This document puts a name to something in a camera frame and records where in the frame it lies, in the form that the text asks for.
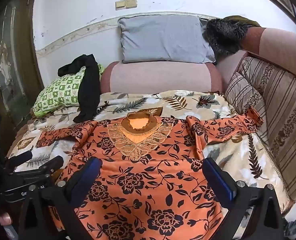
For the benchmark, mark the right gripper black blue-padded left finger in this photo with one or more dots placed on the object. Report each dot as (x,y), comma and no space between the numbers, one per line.
(49,213)

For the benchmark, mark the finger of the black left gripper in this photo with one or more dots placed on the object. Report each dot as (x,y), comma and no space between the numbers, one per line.
(16,161)
(45,170)

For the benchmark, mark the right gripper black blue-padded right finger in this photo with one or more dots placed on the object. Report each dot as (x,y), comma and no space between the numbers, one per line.
(265,221)

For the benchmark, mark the orange black floral garment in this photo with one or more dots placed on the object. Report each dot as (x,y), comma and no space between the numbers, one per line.
(151,184)

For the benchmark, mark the person's left hand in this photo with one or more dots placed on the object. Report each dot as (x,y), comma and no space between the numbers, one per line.
(5,219)

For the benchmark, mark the brown wooden glass door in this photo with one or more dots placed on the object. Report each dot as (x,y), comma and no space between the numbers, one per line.
(20,80)

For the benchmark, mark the green white patterned pillow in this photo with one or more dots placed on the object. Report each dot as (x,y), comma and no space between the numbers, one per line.
(63,92)

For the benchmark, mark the black cloth garment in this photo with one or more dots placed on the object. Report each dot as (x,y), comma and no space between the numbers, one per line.
(89,89)

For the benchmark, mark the small striped beige cushion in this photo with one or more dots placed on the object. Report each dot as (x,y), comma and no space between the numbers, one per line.
(241,95)

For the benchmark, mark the striped floral beige cushion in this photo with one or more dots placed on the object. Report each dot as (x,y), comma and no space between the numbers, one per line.
(277,88)

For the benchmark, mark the pink sofa armrest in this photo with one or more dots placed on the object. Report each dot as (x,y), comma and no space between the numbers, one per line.
(274,45)

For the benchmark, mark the grey pillow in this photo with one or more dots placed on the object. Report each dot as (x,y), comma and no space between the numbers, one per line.
(177,38)

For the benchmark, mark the dark furry cushion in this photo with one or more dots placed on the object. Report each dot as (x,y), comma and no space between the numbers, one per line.
(225,36)

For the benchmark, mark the beige wall switch plate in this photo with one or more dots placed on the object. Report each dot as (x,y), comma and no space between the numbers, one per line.
(125,4)

